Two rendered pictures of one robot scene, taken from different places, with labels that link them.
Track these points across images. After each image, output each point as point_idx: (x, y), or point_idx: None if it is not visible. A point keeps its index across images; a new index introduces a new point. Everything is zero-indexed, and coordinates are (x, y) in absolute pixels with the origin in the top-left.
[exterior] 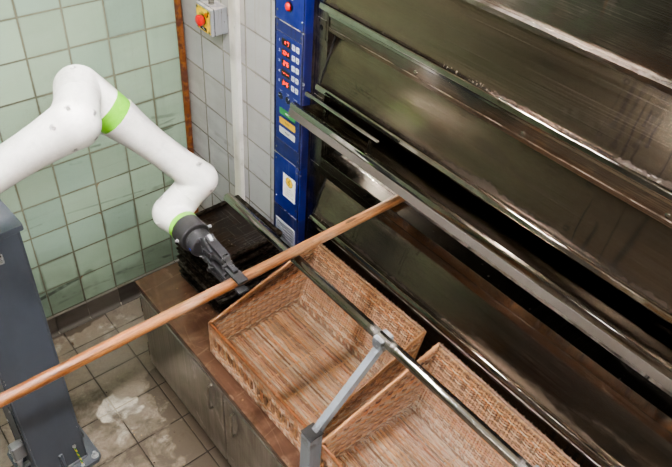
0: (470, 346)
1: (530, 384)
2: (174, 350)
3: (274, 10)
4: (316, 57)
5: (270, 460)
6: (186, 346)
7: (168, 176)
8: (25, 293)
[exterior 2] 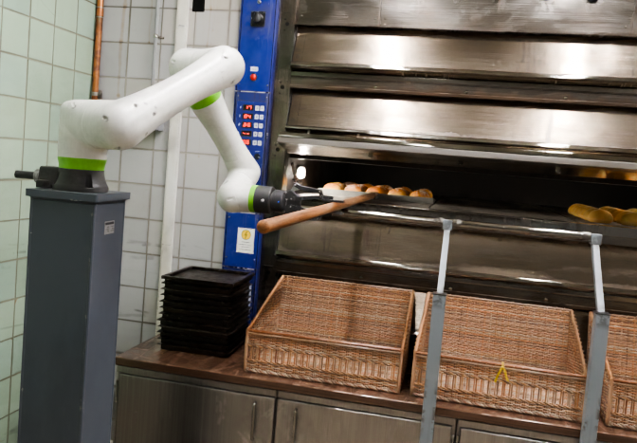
0: (460, 270)
1: (513, 271)
2: (181, 411)
3: (227, 91)
4: (276, 112)
5: (356, 424)
6: (215, 377)
7: (232, 161)
8: (115, 281)
